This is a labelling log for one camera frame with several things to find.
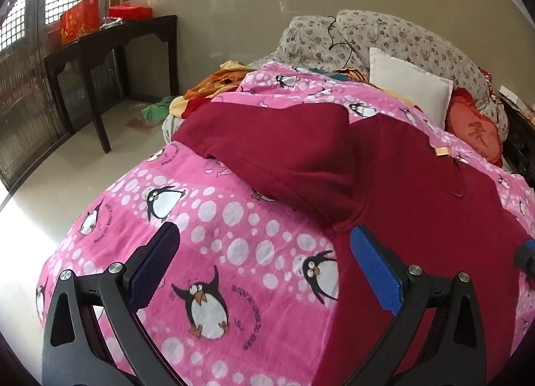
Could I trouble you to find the flat red box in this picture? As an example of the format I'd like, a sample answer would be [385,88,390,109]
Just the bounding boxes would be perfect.
[108,4,153,21]

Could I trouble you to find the dark wooden console table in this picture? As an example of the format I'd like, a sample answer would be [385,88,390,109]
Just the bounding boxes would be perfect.
[44,15,180,153]

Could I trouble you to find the red heart-shaped cushion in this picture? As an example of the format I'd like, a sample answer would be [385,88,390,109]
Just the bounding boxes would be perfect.
[445,87,504,167]

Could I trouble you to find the white pillow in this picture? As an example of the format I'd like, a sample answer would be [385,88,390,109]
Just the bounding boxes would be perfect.
[368,47,454,128]

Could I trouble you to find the orange and teal cloth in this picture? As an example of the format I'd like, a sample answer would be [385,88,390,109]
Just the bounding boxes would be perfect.
[309,68,370,83]

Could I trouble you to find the dark red sweater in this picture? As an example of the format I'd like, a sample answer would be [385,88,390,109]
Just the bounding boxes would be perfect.
[171,96,535,386]

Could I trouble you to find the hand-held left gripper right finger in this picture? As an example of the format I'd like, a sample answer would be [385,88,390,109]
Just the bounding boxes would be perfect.
[350,225,490,386]

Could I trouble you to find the red gift box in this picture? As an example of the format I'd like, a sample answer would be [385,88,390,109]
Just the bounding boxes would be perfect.
[61,0,101,45]

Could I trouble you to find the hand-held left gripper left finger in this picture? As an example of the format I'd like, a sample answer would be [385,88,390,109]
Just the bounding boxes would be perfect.
[40,222,185,386]

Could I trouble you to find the pink penguin print blanket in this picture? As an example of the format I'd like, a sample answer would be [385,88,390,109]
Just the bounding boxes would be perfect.
[35,61,535,386]

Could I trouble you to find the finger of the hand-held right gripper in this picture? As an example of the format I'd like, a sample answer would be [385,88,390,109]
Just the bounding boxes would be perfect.
[514,238,535,280]

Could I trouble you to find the green cloth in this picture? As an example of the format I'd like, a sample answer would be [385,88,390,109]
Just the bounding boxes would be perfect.
[141,96,174,128]

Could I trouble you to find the floral beige pillows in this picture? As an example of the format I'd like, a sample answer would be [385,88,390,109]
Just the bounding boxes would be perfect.
[274,9,508,144]

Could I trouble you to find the red patterned cloth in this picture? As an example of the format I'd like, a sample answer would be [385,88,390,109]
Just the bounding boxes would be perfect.
[478,69,503,103]

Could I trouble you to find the orange blanket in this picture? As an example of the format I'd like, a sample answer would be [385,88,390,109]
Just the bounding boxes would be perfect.
[169,59,255,119]

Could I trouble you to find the black clothes hanger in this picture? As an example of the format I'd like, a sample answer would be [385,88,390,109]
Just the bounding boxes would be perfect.
[327,15,356,69]

